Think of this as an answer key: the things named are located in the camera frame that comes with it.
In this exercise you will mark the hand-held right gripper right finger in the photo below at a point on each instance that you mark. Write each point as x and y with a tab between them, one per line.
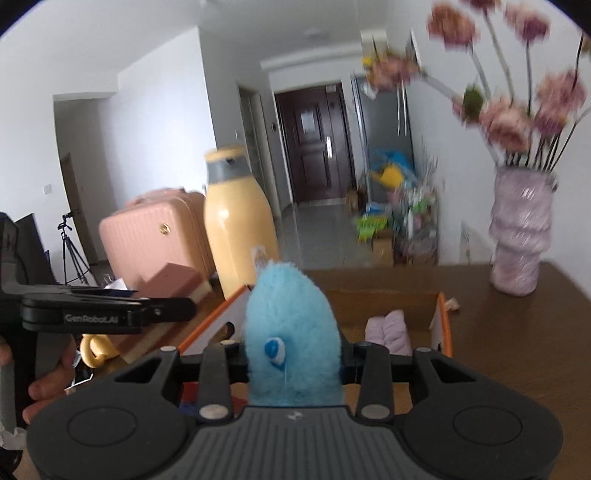
374	369

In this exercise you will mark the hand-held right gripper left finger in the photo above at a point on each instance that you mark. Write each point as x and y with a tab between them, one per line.
217	369

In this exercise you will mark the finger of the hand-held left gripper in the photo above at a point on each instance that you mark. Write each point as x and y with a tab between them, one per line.
168	310

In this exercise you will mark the red cardboard box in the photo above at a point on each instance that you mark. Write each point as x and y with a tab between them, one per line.
392	302

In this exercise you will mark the blue plush toy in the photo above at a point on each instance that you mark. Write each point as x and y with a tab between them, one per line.
293	318

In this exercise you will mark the purple soft toy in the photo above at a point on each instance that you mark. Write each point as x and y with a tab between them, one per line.
392	330

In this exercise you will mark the person's left hand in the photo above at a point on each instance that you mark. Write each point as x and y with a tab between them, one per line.
48	385

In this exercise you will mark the yellow mug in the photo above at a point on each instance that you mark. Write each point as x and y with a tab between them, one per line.
92	353

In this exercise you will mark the black tripod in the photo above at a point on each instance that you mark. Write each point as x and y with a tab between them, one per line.
69	249

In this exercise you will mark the pink suitcase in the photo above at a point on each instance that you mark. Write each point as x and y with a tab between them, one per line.
138	240

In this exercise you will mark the small pink wrapper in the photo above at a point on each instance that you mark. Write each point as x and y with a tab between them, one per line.
451	304

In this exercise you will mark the brown interior door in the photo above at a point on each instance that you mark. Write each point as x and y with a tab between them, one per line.
76	207

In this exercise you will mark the yellow thermos bottle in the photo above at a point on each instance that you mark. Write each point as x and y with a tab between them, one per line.
235	221

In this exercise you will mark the small brown cardboard box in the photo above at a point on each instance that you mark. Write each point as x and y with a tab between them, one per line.
383	249

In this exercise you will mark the green plastic toy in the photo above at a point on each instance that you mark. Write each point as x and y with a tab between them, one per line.
371	228

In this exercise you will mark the cluttered storage cart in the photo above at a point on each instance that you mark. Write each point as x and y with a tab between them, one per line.
415	226

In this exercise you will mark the white hallway door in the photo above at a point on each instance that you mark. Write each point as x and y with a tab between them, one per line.
251	138

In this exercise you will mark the blue yellow toy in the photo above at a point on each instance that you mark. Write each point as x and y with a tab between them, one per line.
392	170

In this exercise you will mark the pink ribbed vase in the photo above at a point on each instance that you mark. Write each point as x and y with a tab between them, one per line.
521	230

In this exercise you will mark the dark brown entrance door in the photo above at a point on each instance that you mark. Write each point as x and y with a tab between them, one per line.
309	138

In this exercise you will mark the grey refrigerator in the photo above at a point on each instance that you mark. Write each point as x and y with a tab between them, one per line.
383	120

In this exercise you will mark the dried pink rose bouquet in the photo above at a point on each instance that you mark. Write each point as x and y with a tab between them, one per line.
503	120

